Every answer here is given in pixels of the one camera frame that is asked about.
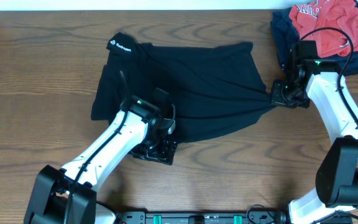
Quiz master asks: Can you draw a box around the black t-shirt with logo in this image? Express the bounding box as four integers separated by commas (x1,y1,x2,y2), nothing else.
91,32,272,142

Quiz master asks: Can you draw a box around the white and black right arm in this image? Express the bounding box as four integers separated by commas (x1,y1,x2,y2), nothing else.
272,59,358,223

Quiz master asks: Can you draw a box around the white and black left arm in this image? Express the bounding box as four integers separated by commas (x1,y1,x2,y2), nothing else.
24,96,177,223

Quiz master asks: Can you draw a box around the navy blue crumpled garment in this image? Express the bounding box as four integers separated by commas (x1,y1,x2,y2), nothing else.
270,0,358,76

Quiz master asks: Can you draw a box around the red crumpled shirt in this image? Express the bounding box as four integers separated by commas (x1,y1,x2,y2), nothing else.
289,0,358,58

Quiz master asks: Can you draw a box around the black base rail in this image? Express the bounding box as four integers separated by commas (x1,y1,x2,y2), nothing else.
115,205,291,224

